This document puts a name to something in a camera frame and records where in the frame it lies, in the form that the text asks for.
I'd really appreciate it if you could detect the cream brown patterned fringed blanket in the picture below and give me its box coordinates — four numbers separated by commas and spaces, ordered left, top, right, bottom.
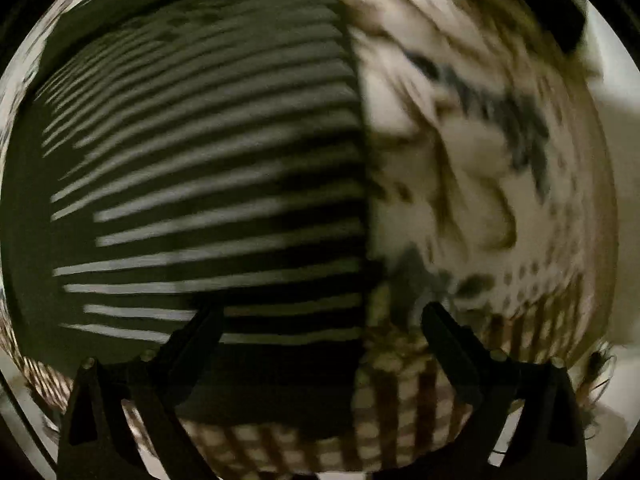
0, 0, 621, 476

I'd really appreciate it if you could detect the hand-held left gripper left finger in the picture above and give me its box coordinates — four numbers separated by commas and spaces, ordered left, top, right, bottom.
56, 304, 225, 480

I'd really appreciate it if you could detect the dark white-striped garment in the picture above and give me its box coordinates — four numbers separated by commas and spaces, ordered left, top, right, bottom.
0, 0, 375, 442

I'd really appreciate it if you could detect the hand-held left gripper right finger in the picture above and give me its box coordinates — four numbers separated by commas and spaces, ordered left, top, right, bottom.
421, 301, 589, 480

